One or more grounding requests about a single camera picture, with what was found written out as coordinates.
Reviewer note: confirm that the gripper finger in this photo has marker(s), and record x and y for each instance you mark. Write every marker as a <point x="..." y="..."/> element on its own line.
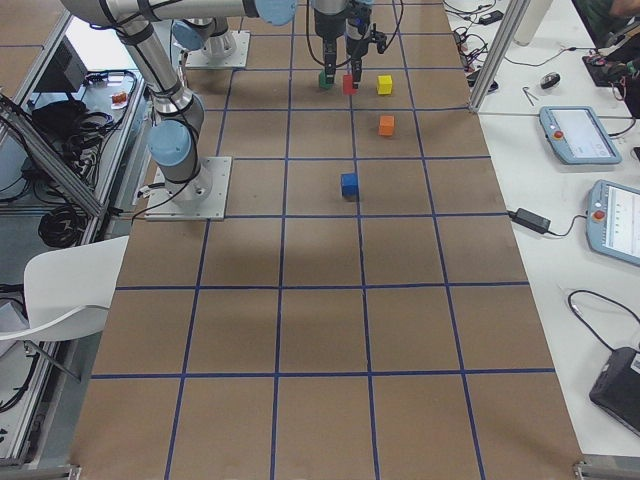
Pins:
<point x="356" y="72"/>
<point x="329" y="60"/>

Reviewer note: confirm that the red wooden block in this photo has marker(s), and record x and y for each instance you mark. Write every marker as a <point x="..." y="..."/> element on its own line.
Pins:
<point x="348" y="85"/>

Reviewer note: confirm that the yellow wooden block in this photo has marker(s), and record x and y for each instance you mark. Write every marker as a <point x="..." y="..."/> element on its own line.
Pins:
<point x="384" y="85"/>

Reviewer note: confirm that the green wooden block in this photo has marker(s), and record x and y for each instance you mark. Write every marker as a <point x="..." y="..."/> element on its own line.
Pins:
<point x="323" y="82"/>

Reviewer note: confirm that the orange wooden block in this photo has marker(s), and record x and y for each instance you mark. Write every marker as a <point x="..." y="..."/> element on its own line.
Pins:
<point x="386" y="125"/>

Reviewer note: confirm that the blue wooden block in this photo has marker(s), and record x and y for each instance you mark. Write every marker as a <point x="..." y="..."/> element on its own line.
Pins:
<point x="349" y="185"/>

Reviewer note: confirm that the black computer mouse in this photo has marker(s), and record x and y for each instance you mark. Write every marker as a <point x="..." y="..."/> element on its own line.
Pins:
<point x="549" y="80"/>

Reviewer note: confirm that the upper teach pendant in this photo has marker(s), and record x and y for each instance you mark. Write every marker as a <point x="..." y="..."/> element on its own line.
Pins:
<point x="577" y="137"/>

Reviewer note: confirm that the teach pendant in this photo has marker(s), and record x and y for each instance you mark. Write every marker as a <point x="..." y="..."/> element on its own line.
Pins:
<point x="612" y="225"/>
<point x="577" y="137"/>

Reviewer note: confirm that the black power adapter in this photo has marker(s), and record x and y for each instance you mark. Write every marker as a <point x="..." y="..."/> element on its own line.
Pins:
<point x="530" y="220"/>

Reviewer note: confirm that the lower teach pendant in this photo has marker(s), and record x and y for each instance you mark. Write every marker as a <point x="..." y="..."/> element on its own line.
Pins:
<point x="612" y="225"/>

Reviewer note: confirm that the white plastic chair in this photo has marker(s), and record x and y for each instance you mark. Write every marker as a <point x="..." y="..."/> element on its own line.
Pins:
<point x="68" y="294"/>

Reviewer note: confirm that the black laptop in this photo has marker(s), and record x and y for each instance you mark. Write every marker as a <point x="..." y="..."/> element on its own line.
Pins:
<point x="616" y="390"/>

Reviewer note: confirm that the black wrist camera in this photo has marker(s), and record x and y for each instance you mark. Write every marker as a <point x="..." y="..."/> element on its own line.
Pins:
<point x="380" y="40"/>

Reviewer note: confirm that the aluminium frame post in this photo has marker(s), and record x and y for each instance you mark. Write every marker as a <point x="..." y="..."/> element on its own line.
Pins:
<point x="505" y="33"/>

